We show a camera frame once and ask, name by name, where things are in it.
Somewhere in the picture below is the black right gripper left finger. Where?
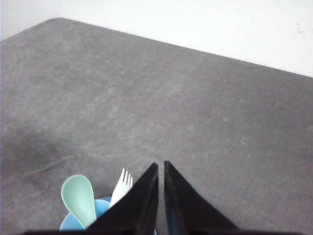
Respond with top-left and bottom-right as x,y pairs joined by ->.
87,163 -> 158,232

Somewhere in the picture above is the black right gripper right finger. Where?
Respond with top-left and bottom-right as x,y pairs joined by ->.
163,161 -> 239,233

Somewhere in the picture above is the white plastic fork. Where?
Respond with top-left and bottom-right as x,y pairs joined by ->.
109,168 -> 133,209

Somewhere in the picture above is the mint green plastic spoon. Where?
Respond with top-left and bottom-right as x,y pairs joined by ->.
61,174 -> 96,229

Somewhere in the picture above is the light blue plastic cup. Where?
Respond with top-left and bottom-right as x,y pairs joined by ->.
59,197 -> 157,235

